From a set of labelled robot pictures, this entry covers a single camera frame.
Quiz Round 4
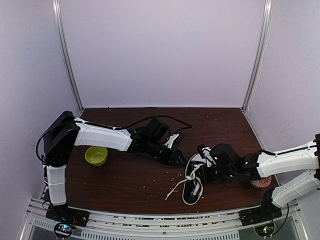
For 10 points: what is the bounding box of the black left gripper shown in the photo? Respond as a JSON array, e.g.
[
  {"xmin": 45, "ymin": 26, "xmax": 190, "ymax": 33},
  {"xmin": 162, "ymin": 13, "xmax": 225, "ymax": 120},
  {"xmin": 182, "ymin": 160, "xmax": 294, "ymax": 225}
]
[{"xmin": 146, "ymin": 138, "xmax": 188, "ymax": 167}]

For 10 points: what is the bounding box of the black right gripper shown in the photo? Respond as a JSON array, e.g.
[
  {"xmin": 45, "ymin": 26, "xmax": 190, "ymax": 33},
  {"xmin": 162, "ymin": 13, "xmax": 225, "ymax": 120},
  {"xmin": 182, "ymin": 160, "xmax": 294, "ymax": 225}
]
[{"xmin": 195, "ymin": 164, "xmax": 236, "ymax": 185}]

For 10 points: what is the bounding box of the black white canvas sneaker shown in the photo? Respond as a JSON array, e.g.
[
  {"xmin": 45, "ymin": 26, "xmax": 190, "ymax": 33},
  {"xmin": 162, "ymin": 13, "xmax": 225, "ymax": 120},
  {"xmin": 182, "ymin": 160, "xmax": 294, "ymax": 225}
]
[{"xmin": 165, "ymin": 153, "xmax": 207, "ymax": 206}]

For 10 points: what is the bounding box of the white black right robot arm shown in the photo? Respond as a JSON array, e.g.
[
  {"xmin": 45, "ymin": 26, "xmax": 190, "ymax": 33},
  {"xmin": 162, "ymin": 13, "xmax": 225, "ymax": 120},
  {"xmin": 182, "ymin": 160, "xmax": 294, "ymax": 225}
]
[{"xmin": 195, "ymin": 134, "xmax": 320, "ymax": 221}]

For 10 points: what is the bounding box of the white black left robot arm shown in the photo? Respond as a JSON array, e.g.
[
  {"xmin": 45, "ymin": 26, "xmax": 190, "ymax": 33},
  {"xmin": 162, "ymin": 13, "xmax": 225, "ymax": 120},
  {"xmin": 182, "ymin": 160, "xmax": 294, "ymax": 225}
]
[{"xmin": 35, "ymin": 111, "xmax": 187, "ymax": 222}]

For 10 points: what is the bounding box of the red patterned bowl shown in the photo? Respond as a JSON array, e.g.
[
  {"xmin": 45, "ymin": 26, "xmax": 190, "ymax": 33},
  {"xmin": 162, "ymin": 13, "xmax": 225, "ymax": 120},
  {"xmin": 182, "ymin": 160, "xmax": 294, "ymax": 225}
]
[{"xmin": 249, "ymin": 176, "xmax": 272, "ymax": 189}]

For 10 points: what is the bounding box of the lime green bowl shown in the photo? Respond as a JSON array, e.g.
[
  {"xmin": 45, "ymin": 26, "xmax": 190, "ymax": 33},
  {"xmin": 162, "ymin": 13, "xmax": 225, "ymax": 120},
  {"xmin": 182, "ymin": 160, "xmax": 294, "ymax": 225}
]
[{"xmin": 84, "ymin": 146, "xmax": 108, "ymax": 167}]

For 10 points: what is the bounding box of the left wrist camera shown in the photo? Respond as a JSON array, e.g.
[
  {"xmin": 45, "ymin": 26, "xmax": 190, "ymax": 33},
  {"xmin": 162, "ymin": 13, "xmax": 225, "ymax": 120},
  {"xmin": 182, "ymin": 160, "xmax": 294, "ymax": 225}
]
[{"xmin": 164, "ymin": 132, "xmax": 185, "ymax": 149}]

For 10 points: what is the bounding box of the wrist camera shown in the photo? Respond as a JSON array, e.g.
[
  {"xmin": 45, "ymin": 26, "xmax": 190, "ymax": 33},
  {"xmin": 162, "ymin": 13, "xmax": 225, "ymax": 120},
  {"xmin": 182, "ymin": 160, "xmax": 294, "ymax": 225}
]
[
  {"xmin": 197, "ymin": 144, "xmax": 214, "ymax": 168},
  {"xmin": 164, "ymin": 132, "xmax": 185, "ymax": 149}
]

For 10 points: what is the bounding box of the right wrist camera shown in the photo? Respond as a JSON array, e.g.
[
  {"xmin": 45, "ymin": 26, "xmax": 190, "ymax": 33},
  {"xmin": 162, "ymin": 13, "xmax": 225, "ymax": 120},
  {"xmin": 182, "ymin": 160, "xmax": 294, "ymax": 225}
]
[{"xmin": 197, "ymin": 144, "xmax": 214, "ymax": 168}]

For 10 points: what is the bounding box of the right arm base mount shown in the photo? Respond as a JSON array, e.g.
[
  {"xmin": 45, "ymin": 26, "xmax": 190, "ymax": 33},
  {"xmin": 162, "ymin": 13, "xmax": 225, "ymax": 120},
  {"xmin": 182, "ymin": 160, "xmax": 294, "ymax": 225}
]
[{"xmin": 238, "ymin": 188, "xmax": 282, "ymax": 227}]

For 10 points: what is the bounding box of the front aluminium rail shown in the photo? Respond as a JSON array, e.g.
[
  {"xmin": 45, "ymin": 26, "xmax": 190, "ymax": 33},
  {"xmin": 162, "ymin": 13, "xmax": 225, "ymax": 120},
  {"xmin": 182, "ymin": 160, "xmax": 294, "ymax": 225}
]
[{"xmin": 24, "ymin": 196, "xmax": 303, "ymax": 240}]

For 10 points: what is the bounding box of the right aluminium frame post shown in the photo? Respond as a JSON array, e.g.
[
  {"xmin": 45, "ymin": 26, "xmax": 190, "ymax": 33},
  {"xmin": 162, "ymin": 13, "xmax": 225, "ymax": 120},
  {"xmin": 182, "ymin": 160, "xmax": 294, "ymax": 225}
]
[{"xmin": 241, "ymin": 0, "xmax": 273, "ymax": 113}]

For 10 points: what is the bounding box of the aluminium frame post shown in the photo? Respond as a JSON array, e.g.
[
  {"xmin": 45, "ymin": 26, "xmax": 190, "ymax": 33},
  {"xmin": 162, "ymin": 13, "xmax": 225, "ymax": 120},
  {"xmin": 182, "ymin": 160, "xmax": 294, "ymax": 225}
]
[
  {"xmin": 241, "ymin": 0, "xmax": 273, "ymax": 113},
  {"xmin": 52, "ymin": 0, "xmax": 84, "ymax": 113}
]

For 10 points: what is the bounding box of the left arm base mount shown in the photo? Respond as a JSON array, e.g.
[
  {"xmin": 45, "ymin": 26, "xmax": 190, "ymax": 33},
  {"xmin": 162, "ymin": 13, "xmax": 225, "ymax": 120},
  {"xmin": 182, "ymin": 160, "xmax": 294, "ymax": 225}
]
[{"xmin": 45, "ymin": 204, "xmax": 90, "ymax": 227}]

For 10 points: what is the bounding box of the left aluminium frame post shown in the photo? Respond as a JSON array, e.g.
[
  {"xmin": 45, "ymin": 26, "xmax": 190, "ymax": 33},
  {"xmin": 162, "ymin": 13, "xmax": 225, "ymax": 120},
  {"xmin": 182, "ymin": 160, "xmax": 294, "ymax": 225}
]
[{"xmin": 52, "ymin": 0, "xmax": 84, "ymax": 113}]

